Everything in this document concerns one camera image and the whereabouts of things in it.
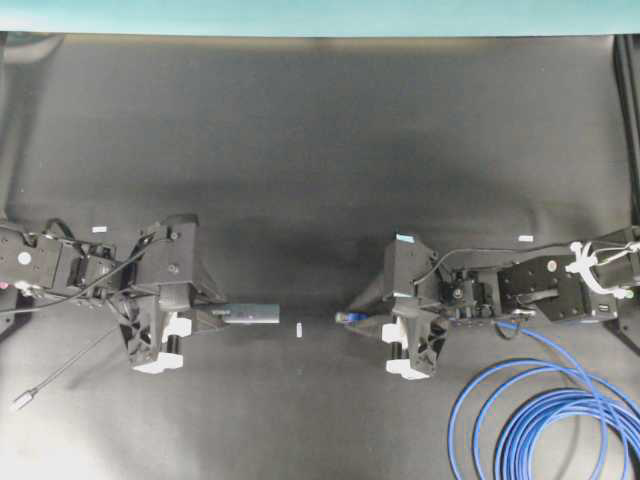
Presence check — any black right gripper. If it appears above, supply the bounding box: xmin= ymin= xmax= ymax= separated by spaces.
xmin=345 ymin=234 xmax=448 ymax=380

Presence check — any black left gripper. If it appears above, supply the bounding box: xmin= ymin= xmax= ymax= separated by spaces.
xmin=121 ymin=214 xmax=230 ymax=375

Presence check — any grey USB hub with cable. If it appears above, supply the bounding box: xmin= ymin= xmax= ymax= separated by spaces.
xmin=10 ymin=304 xmax=280 ymax=412

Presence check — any blue LAN cable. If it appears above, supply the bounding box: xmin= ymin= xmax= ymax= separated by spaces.
xmin=334 ymin=311 xmax=640 ymax=480

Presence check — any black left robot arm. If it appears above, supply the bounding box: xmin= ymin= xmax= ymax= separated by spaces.
xmin=1 ymin=214 xmax=226 ymax=374

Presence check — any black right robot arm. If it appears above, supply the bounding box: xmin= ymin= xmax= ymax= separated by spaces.
xmin=335 ymin=225 xmax=639 ymax=380

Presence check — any black table mat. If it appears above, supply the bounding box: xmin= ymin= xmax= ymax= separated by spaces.
xmin=1 ymin=35 xmax=631 ymax=479

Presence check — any black rail right edge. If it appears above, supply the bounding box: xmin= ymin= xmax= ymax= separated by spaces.
xmin=613 ymin=33 xmax=639 ymax=225

